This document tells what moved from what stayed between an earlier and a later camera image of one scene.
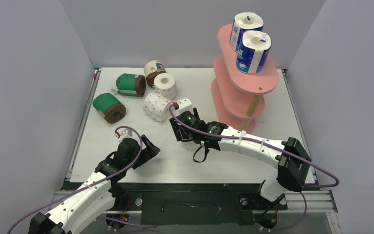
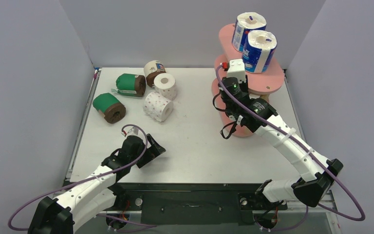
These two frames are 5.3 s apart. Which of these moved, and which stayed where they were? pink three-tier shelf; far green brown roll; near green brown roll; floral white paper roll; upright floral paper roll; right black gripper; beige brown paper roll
Moved: pink three-tier shelf; right black gripper
Stayed: beige brown paper roll; upright floral paper roll; far green brown roll; floral white paper roll; near green brown roll
